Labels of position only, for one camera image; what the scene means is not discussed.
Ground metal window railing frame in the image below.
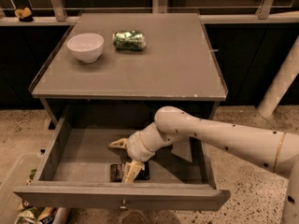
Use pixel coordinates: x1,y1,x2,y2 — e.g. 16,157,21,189
0,0,299,26

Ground small yellow black object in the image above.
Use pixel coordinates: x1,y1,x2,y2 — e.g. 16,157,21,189
15,7,34,22

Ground metal drawer knob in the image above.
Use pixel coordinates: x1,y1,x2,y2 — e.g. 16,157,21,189
120,199,128,211

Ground grey cabinet counter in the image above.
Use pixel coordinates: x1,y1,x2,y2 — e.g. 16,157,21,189
28,12,229,133

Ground clear plastic snack bin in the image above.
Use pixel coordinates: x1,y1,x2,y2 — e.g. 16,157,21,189
0,154,70,224

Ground snack bags in bin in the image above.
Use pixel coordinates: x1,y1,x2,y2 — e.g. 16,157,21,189
13,168,59,224

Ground grey top drawer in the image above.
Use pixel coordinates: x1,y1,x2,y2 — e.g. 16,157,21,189
27,104,231,211

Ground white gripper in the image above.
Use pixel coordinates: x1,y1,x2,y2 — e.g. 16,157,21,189
108,131,155,183

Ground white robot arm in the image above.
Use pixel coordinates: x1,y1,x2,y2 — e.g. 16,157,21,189
109,106,299,224

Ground white ceramic bowl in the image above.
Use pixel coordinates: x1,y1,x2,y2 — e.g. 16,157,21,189
66,33,105,63

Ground black rxbar chocolate bar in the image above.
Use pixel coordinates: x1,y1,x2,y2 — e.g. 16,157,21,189
110,162,150,182

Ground green crushed soda can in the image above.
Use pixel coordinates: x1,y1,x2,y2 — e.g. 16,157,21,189
112,30,146,51

